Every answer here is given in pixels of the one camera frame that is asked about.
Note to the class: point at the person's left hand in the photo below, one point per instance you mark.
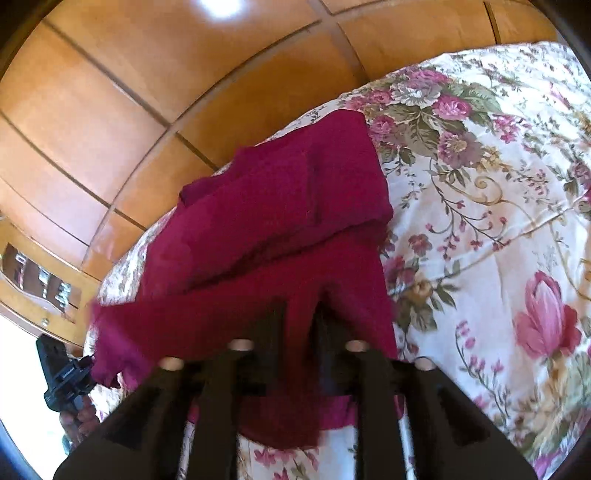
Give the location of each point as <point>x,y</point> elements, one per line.
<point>81,422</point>

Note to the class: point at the wooden wardrobe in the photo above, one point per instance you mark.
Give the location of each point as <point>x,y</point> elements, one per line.
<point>138,92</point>

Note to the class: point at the dark red knit sweater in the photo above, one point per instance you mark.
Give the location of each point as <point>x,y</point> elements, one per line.
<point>277,221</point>

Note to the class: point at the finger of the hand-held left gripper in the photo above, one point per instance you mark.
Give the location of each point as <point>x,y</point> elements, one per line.
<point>81,369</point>

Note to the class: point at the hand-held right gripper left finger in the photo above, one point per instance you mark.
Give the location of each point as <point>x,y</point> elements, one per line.
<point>272,341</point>

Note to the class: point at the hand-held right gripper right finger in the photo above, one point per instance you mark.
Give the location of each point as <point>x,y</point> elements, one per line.
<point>330,360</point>

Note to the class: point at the floral bedspread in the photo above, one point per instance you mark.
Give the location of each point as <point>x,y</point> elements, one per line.
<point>485,230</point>

